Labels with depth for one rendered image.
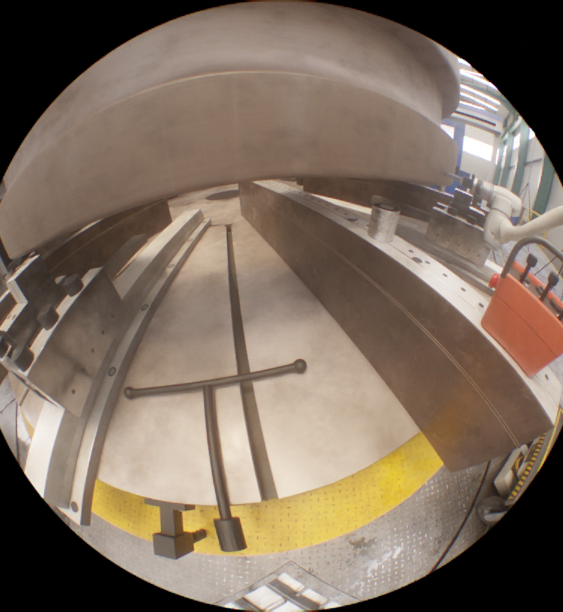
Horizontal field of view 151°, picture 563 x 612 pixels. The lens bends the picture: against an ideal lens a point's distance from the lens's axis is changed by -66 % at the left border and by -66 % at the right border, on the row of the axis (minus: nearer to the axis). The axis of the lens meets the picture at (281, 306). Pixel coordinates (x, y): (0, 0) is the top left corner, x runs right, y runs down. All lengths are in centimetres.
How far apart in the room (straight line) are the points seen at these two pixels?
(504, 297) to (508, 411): 23
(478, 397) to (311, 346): 56
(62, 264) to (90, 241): 28
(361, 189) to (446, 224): 124
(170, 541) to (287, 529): 44
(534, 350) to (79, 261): 212
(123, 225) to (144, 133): 149
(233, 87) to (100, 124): 30
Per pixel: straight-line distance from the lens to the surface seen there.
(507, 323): 46
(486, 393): 53
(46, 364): 66
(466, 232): 146
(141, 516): 114
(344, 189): 246
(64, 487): 87
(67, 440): 84
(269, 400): 66
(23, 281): 76
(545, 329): 45
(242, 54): 70
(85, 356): 74
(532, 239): 41
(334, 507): 94
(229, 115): 50
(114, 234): 193
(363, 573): 106
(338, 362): 74
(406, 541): 109
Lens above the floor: 92
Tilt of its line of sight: 42 degrees down
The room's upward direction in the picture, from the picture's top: 2 degrees counter-clockwise
